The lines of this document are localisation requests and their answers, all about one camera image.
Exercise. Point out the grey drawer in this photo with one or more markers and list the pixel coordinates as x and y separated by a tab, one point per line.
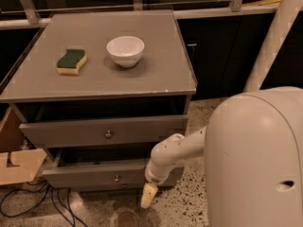
96	132
98	170

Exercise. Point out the metal railing frame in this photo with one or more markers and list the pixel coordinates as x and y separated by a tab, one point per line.
17	14

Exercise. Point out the floor drain cover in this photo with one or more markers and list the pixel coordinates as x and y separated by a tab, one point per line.
126	219

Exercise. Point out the white ceramic bowl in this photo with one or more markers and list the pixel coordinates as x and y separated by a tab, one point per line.
126	51

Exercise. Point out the green yellow sponge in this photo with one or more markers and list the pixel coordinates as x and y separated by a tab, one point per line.
71	62

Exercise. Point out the wooden board cutout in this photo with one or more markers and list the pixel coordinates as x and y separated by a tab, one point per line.
18	163

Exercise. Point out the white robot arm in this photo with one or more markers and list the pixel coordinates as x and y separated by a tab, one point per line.
253	149

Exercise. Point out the white slanted post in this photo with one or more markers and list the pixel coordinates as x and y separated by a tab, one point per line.
285	16

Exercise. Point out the grey top drawer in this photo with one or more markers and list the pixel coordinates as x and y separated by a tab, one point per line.
96	132

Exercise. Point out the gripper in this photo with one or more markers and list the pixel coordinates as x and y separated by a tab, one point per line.
153	178

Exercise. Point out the grey drawer cabinet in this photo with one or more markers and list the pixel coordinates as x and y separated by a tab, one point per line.
161	83

